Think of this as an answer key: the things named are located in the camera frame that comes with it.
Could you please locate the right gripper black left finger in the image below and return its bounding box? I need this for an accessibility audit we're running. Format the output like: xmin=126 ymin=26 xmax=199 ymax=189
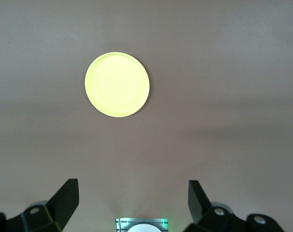
xmin=0 ymin=178 xmax=79 ymax=232

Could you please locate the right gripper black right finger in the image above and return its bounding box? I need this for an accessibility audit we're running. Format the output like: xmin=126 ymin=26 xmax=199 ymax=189
xmin=182 ymin=179 xmax=286 ymax=232

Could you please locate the yellow round plate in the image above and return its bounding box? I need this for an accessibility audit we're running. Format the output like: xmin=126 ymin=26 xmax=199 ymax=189
xmin=84 ymin=51 xmax=150 ymax=118

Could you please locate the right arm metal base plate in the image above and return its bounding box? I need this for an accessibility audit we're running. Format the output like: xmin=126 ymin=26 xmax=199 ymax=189
xmin=115 ymin=217 xmax=169 ymax=232

